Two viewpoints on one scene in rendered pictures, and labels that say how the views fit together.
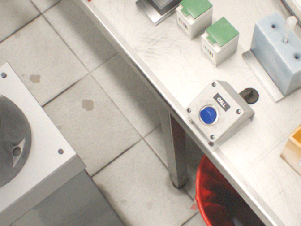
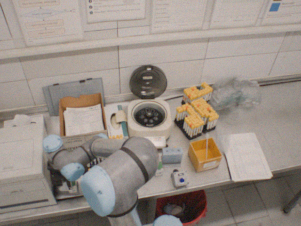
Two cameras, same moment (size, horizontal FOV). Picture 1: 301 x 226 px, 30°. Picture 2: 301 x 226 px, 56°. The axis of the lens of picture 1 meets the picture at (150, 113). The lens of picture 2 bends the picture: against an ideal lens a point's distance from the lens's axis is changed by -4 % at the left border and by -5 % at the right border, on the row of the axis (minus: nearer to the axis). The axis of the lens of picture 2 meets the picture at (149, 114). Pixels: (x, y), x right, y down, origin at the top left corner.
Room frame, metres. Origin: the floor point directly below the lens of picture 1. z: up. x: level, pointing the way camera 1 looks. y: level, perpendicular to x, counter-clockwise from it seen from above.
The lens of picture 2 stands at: (0.31, 0.66, 2.20)
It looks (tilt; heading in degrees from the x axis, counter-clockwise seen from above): 48 degrees down; 282
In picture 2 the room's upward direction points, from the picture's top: 3 degrees clockwise
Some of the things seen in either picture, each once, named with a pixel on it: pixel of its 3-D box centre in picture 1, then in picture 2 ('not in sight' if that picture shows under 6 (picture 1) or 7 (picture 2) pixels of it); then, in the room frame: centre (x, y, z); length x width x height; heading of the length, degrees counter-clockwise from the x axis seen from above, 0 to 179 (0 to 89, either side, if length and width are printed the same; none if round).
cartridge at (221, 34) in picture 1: (219, 42); (158, 169); (0.41, -0.13, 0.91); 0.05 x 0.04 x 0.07; 117
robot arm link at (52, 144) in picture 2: not in sight; (54, 149); (0.79, 0.11, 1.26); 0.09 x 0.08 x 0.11; 148
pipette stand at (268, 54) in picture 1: (280, 55); (171, 156); (0.36, -0.22, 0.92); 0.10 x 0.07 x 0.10; 19
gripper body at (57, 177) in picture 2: not in sight; (59, 170); (0.80, 0.11, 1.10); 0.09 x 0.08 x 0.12; 27
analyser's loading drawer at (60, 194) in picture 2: not in sight; (68, 189); (0.79, 0.10, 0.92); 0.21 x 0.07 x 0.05; 27
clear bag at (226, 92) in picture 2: not in sight; (225, 88); (0.12, -0.78, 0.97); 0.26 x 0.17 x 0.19; 40
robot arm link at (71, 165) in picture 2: not in sight; (72, 163); (0.70, 0.14, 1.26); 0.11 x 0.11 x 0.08; 58
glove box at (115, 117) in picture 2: not in sight; (117, 123); (0.70, -0.36, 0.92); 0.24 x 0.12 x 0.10; 117
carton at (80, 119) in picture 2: not in sight; (83, 122); (0.88, -0.29, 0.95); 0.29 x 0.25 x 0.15; 117
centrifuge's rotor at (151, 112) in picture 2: not in sight; (149, 117); (0.53, -0.41, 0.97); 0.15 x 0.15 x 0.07
